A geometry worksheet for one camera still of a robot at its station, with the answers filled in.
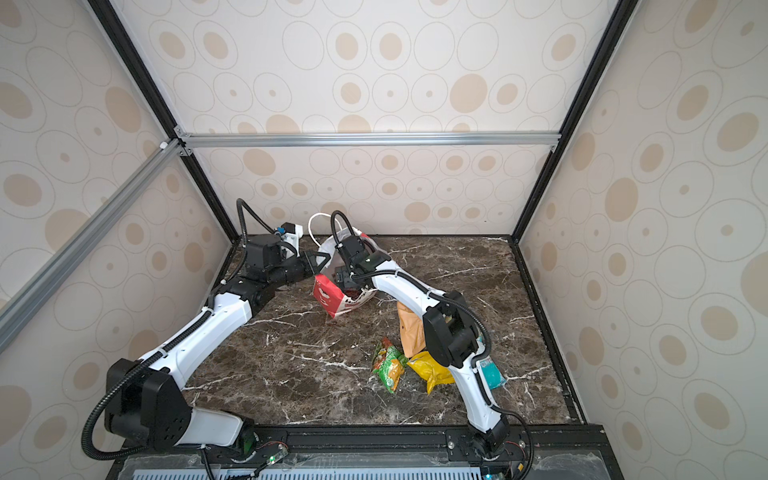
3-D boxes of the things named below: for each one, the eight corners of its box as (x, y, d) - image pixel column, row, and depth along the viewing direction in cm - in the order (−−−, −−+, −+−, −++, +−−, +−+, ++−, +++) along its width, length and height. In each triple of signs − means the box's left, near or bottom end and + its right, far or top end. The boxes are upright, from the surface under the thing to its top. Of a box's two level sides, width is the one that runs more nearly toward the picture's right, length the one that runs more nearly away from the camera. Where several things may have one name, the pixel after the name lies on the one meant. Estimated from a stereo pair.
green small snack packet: (372, 382, 86) (371, 374, 81) (389, 353, 91) (389, 344, 86) (393, 394, 84) (393, 387, 79) (409, 363, 89) (410, 355, 84)
